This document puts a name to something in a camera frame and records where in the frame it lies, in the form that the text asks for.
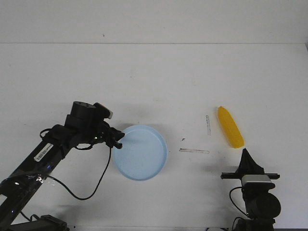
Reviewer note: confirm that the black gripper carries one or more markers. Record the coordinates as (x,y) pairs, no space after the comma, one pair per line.
(254,171)
(104,133)

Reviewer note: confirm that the light blue plate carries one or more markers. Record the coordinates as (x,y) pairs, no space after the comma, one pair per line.
(143,155)

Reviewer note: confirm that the yellow corn cob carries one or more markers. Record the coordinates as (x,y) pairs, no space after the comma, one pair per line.
(230,128)

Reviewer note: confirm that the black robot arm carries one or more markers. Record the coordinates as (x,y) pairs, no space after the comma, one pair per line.
(261,207)
(84,125)

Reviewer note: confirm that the clear tape strip vertical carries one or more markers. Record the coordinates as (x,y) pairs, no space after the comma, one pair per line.
(208,125)

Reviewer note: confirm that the clear tape strip horizontal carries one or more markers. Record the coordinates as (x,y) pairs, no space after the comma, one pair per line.
(194,151)

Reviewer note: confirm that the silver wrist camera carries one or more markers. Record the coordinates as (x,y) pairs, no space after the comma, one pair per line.
(263,184)
(102,112)

